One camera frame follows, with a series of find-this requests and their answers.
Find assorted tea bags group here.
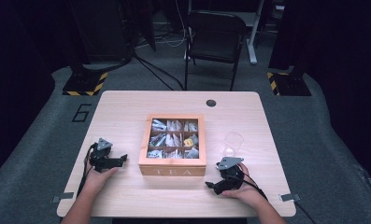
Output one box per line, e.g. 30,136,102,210
147,119,200,160

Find thin black cable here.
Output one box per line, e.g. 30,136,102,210
293,200,318,224

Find black folding chair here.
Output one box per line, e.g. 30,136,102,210
183,10,249,92

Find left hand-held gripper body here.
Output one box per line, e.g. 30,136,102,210
89,137,114,173

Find hand-held gripper cable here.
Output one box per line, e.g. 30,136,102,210
76,143,99,199
232,172,269,201

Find striped black stand base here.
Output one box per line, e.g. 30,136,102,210
265,71,312,97
62,70,109,97

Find white desk leg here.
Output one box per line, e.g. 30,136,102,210
246,0,267,66

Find wooden tea box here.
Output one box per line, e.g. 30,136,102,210
138,113,207,177

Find right hand-held gripper cable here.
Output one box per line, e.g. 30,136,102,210
232,172,269,201

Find grey metal table clip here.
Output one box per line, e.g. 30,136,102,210
278,192,302,203
50,191,76,204

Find person's left hand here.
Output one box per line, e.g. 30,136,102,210
84,166,120,194

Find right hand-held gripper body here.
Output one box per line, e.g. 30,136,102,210
216,156,245,191

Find left hand-held gripper cable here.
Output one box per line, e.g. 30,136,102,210
76,143,99,199

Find white floor cable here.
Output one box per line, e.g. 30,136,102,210
136,0,195,49

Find clear glass cup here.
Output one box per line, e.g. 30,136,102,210
221,132,246,159

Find black floor cable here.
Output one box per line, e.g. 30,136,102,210
132,53,185,91

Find person's right hand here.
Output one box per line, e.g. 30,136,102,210
221,161,263,207

